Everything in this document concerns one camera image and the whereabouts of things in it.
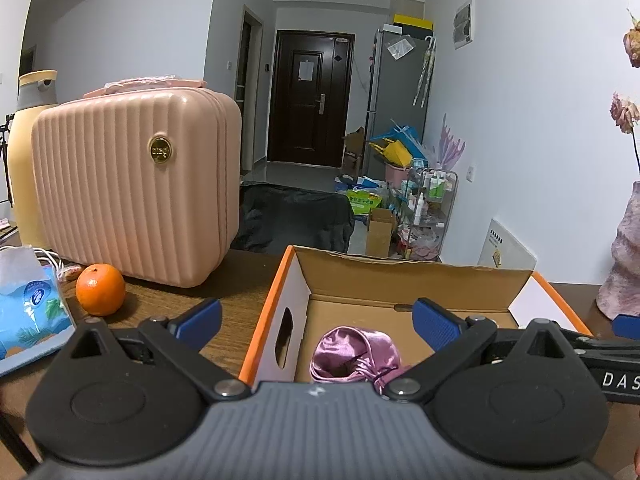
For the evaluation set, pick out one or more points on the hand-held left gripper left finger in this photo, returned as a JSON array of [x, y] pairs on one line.
[[200, 322]]

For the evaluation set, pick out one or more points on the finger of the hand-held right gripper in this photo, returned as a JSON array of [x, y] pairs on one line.
[[627, 327], [610, 347]]

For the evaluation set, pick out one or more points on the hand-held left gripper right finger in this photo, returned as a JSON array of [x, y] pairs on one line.
[[437, 325]]

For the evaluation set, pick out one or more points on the orange cardboard box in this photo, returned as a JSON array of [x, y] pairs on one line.
[[380, 280]]

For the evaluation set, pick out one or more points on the pink satin pouch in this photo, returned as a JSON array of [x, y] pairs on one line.
[[355, 352]]

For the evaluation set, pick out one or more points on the pink textured vase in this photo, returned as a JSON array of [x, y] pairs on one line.
[[625, 260]]

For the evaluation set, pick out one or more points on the orange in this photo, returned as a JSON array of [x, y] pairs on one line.
[[100, 290]]

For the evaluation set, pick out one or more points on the small open cardboard box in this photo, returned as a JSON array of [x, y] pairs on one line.
[[380, 232]]

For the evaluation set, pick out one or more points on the metal rolling cart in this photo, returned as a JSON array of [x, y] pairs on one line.
[[430, 215]]

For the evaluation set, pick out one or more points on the black cloth bag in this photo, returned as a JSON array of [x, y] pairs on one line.
[[290, 215]]

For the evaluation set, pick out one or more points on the green plastic bag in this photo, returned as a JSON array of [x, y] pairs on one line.
[[365, 202]]

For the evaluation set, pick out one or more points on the pink bucket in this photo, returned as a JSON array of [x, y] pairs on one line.
[[396, 174]]

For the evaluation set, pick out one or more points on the pink ribbed suitcase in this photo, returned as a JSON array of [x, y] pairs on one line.
[[125, 185]]

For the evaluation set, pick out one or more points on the blue tissue pack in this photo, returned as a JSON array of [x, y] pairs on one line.
[[30, 315]]

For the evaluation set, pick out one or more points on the blue and yellow bags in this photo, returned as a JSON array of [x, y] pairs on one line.
[[397, 147]]

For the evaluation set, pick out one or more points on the brown cardboard box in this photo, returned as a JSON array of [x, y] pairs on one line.
[[354, 152]]

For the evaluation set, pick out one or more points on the dried pink roses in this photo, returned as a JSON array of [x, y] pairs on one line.
[[625, 110]]

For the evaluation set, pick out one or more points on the side door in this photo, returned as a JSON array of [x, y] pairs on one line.
[[248, 95]]

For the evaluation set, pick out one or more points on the grey refrigerator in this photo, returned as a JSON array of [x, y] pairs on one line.
[[395, 90]]

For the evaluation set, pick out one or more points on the yellow water bottle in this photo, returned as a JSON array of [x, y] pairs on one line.
[[22, 160]]

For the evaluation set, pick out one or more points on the dark entrance door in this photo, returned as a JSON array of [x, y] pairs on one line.
[[310, 100]]

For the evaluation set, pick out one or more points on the white folded umbrella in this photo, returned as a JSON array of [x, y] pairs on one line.
[[425, 72]]

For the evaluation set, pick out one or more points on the black tripod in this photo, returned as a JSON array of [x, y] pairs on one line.
[[6, 160]]

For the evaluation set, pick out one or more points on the clear plastic bag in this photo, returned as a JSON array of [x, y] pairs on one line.
[[400, 46]]

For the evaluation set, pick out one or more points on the yellow box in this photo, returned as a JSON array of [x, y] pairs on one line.
[[412, 22]]

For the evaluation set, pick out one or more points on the white wall panel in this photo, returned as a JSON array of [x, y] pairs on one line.
[[463, 22]]

